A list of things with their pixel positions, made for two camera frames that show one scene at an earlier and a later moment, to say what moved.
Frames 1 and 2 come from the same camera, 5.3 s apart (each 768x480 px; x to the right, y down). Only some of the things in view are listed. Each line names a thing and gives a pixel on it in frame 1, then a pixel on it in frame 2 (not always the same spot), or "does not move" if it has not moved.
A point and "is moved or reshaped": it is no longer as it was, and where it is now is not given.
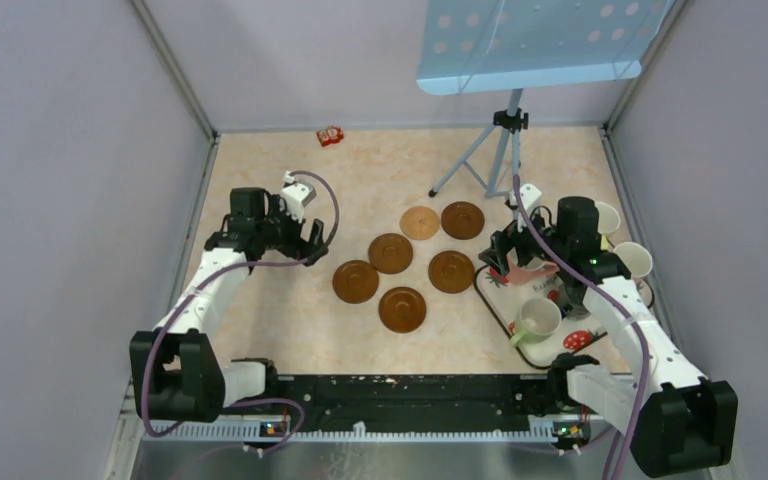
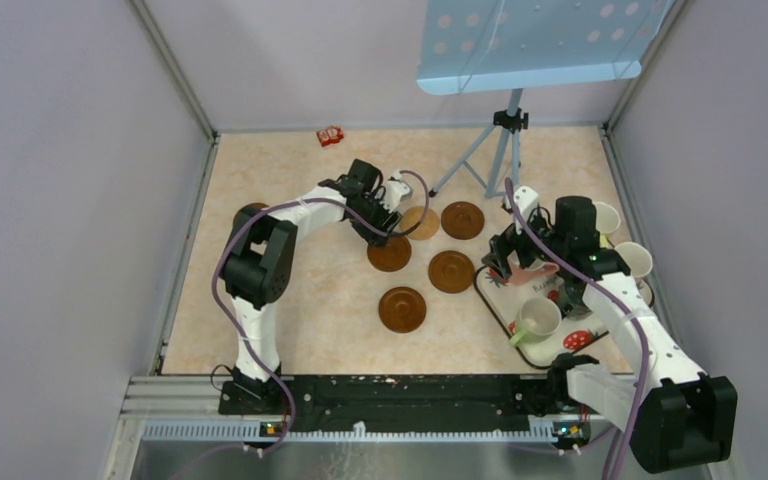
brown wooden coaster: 390,253 does not move
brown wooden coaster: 451,272 does not move
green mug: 537,320 does not move
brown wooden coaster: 462,220 does not move
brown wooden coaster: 355,281 is moved or reshaped
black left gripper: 309,250 to 391,222
